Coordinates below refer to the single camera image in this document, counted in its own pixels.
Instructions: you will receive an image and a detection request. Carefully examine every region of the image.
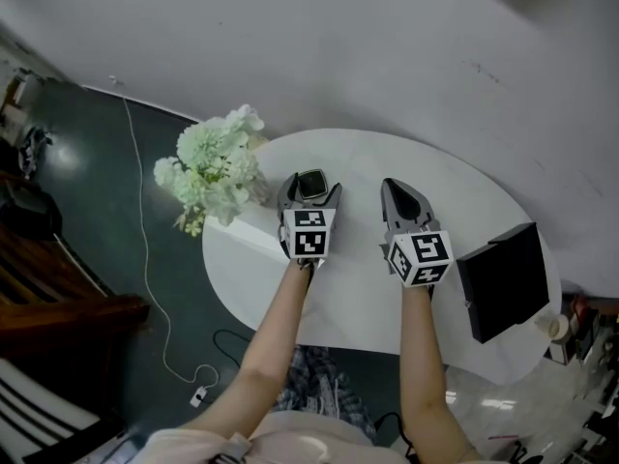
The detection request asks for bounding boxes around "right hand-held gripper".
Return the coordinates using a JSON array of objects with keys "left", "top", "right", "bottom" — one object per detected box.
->
[{"left": 380, "top": 177, "right": 456, "bottom": 289}]

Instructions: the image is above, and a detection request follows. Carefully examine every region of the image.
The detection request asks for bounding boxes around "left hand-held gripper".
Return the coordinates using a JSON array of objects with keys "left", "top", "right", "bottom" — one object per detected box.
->
[{"left": 276, "top": 171, "right": 343, "bottom": 262}]

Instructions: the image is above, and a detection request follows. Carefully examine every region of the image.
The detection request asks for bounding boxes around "black box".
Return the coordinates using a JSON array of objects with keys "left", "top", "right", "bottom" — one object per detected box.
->
[{"left": 456, "top": 221, "right": 551, "bottom": 345}]

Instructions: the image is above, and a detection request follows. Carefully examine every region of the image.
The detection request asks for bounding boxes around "person's right forearm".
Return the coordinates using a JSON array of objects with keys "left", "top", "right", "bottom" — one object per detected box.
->
[{"left": 398, "top": 283, "right": 480, "bottom": 464}]

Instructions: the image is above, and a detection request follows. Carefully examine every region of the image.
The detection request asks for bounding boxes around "person's left forearm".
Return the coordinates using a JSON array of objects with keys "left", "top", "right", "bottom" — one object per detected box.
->
[{"left": 181, "top": 257, "right": 316, "bottom": 437}]

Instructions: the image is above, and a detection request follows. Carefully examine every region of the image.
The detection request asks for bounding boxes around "white curved table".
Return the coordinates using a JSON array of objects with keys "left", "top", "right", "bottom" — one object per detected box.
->
[{"left": 201, "top": 128, "right": 563, "bottom": 387}]

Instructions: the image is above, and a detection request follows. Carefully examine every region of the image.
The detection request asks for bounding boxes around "white ribbed vase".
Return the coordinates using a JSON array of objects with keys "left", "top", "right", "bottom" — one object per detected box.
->
[{"left": 249, "top": 167, "right": 270, "bottom": 207}]

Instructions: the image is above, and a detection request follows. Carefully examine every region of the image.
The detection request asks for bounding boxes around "white flower bouquet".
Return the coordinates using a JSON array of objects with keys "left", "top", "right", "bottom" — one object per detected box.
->
[{"left": 153, "top": 103, "right": 266, "bottom": 239}]

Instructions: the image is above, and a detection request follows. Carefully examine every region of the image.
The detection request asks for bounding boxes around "small white cup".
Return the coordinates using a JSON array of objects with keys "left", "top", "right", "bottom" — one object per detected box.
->
[{"left": 534, "top": 312, "right": 575, "bottom": 342}]

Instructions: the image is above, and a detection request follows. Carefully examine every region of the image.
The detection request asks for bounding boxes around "person's plaid skirt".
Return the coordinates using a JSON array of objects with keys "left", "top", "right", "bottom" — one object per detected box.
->
[{"left": 273, "top": 345, "right": 378, "bottom": 447}]

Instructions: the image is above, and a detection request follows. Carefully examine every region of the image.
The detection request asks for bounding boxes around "person's pale pink shirt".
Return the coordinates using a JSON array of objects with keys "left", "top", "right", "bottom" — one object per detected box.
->
[{"left": 139, "top": 411, "right": 509, "bottom": 464}]

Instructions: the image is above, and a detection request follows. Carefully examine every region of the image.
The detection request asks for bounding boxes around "brown wooden bench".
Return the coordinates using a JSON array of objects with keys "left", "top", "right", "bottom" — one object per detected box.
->
[{"left": 0, "top": 219, "right": 151, "bottom": 357}]

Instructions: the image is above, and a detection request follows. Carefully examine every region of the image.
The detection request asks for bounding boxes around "black white slatted chair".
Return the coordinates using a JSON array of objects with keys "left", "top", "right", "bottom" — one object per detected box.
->
[{"left": 0, "top": 358, "right": 130, "bottom": 464}]

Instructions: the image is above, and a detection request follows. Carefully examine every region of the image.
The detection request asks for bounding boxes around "white floor cable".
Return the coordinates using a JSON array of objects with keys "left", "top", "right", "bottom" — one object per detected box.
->
[{"left": 120, "top": 95, "right": 220, "bottom": 392}]

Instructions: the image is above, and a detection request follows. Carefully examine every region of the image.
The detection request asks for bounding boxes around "striped harness strap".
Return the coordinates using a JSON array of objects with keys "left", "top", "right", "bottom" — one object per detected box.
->
[{"left": 207, "top": 432, "right": 253, "bottom": 464}]

